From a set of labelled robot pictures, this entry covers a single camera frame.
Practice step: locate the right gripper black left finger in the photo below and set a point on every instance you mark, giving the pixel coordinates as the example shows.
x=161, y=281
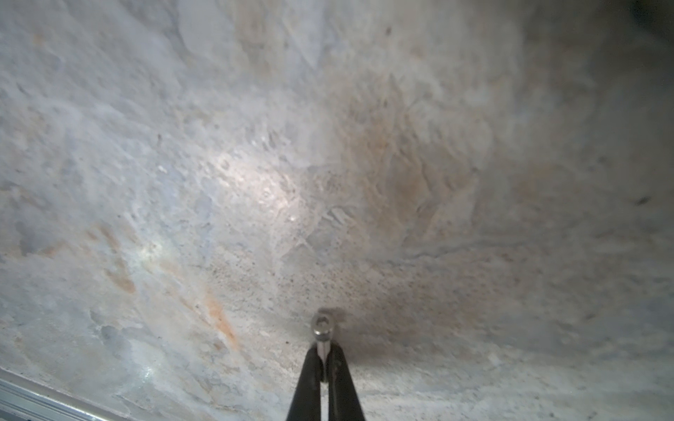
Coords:
x=306, y=401

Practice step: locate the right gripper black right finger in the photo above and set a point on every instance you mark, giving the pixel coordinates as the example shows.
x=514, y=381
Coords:
x=343, y=400

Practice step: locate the tiny silver screw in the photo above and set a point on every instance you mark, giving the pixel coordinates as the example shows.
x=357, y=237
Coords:
x=323, y=328

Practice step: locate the aluminium mounting rail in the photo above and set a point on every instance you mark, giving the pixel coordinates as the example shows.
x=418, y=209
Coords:
x=22, y=399

